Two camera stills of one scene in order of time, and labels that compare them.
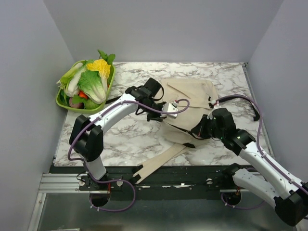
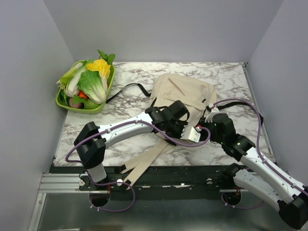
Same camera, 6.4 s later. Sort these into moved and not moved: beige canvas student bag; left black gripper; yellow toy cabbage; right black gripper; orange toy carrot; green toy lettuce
Moved: beige canvas student bag; left black gripper
Not moved: orange toy carrot; green toy lettuce; yellow toy cabbage; right black gripper
